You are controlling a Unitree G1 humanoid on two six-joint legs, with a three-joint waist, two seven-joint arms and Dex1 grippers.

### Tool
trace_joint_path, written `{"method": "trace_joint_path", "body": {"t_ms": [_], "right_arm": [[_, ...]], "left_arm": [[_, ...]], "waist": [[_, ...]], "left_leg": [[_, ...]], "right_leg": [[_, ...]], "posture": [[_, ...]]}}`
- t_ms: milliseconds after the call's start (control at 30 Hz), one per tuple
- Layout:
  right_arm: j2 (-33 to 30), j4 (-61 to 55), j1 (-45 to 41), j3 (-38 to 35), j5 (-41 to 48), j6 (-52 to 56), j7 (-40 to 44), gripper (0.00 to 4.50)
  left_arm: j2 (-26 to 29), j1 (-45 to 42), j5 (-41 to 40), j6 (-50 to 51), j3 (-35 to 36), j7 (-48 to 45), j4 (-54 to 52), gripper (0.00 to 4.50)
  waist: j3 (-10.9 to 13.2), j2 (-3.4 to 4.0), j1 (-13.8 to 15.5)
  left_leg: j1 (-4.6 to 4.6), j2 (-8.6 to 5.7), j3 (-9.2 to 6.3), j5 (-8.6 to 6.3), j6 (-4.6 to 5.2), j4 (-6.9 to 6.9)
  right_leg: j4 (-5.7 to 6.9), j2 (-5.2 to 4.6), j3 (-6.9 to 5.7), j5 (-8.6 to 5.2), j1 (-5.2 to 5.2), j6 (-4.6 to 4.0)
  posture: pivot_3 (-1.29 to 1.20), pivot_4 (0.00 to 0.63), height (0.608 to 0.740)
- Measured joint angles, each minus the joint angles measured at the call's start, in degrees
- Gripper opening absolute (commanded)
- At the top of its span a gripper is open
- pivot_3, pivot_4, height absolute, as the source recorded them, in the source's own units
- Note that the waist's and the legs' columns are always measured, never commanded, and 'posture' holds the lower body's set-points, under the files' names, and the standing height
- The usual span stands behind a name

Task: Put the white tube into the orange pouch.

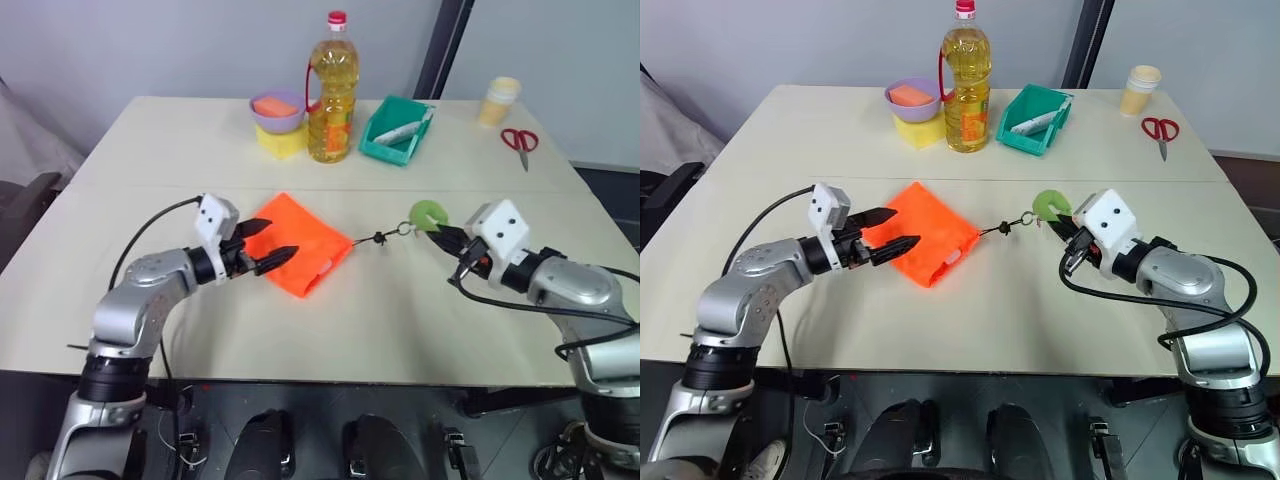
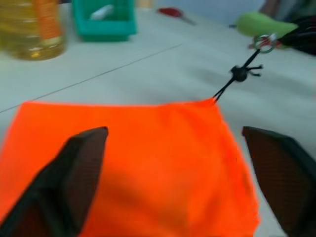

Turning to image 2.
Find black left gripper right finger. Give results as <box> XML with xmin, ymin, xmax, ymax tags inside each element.
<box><xmin>241</xmin><ymin>126</ymin><xmax>316</xmax><ymax>237</ymax></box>

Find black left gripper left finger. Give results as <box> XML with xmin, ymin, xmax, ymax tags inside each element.
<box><xmin>0</xmin><ymin>126</ymin><xmax>109</xmax><ymax>237</ymax></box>

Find white tube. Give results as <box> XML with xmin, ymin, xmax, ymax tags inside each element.
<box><xmin>89</xmin><ymin>4</ymin><xmax>115</xmax><ymax>20</ymax></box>

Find black fabric bag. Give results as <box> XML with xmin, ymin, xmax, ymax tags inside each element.
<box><xmin>277</xmin><ymin>16</ymin><xmax>316</xmax><ymax>57</ymax></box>

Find yellow oil bottle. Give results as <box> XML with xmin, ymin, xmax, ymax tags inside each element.
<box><xmin>0</xmin><ymin>0</ymin><xmax>67</xmax><ymax>61</ymax></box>

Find green pear-shaped toy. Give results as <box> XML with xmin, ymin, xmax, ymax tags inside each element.
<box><xmin>229</xmin><ymin>11</ymin><xmax>299</xmax><ymax>38</ymax></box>

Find teal plastic basket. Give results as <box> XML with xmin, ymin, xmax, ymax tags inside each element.
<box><xmin>71</xmin><ymin>0</ymin><xmax>138</xmax><ymax>42</ymax></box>

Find orange drawstring pouch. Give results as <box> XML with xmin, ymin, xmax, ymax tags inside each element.
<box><xmin>0</xmin><ymin>63</ymin><xmax>264</xmax><ymax>237</ymax></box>

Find green metal key ring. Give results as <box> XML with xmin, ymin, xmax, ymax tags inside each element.
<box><xmin>248</xmin><ymin>34</ymin><xmax>282</xmax><ymax>54</ymax></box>

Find red handled scissors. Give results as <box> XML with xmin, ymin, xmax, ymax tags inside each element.
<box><xmin>157</xmin><ymin>7</ymin><xmax>198</xmax><ymax>26</ymax></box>

